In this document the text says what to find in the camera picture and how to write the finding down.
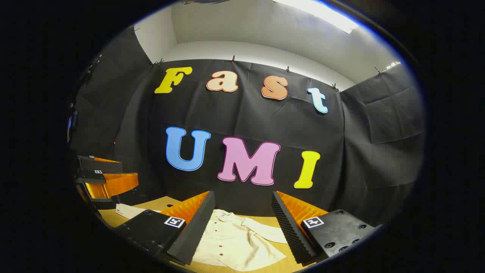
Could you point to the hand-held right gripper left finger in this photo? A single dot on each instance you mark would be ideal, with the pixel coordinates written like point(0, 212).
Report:
point(197, 231)

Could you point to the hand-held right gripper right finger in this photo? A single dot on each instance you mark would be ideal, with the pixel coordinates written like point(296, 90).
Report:
point(290, 231)

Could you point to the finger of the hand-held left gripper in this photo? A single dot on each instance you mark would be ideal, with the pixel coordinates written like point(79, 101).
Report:
point(117, 184)
point(102, 167)

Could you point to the cream button shirt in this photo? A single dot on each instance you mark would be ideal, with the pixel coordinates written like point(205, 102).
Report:
point(235, 242)

